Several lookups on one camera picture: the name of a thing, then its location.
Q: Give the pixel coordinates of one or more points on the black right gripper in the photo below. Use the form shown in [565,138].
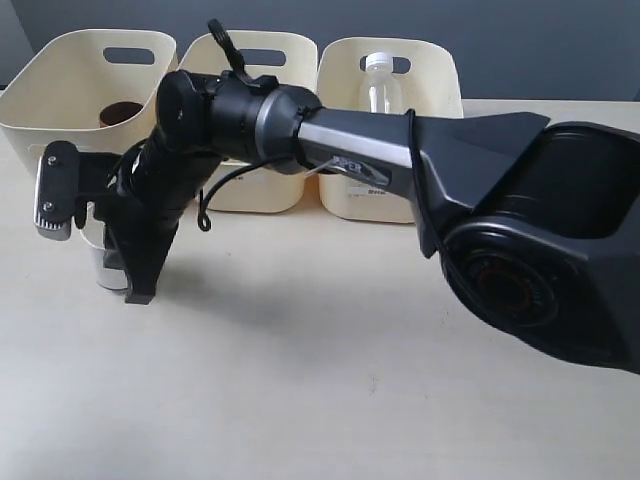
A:
[140,196]

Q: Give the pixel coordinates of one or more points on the white paper cup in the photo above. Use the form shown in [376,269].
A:
[93,234]

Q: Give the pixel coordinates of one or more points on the brown wooden cup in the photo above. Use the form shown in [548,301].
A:
[118,112]

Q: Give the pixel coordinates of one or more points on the clear plastic bottle white cap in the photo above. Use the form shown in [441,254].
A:
[380,91]

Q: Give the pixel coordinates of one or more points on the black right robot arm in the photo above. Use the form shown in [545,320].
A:
[536,225]

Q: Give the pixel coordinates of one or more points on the cream bin left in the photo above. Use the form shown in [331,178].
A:
[59,94]

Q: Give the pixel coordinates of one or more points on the cream bin middle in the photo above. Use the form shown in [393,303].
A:
[260,84]

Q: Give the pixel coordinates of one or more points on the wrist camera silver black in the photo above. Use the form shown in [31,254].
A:
[67,181]

